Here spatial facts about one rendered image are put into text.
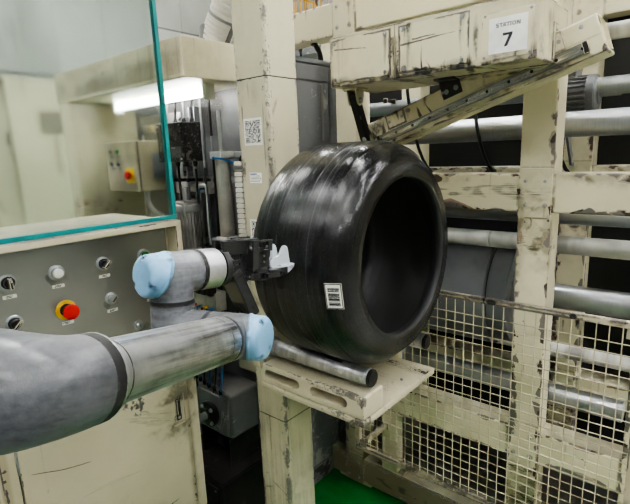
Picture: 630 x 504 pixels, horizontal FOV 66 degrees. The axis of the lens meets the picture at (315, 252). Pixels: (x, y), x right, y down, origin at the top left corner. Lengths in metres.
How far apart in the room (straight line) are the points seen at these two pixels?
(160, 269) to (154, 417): 0.81
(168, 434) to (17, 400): 1.14
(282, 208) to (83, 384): 0.72
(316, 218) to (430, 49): 0.59
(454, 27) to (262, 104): 0.53
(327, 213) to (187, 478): 1.03
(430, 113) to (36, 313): 1.20
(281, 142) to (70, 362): 1.02
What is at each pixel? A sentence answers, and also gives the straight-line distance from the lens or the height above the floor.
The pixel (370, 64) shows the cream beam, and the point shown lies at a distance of 1.49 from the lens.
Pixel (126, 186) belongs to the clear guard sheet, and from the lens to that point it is 1.41.
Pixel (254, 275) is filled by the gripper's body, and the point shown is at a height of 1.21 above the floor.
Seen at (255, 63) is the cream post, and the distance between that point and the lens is 1.42.
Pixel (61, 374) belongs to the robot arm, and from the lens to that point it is 0.50.
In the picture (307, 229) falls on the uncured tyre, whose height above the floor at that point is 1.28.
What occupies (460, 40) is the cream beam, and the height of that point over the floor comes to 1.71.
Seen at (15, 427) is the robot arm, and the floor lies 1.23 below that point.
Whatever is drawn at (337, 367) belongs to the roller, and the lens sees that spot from 1.25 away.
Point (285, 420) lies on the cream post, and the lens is 1.60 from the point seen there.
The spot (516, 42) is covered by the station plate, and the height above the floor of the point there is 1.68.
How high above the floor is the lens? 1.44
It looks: 12 degrees down
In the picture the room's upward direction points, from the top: 2 degrees counter-clockwise
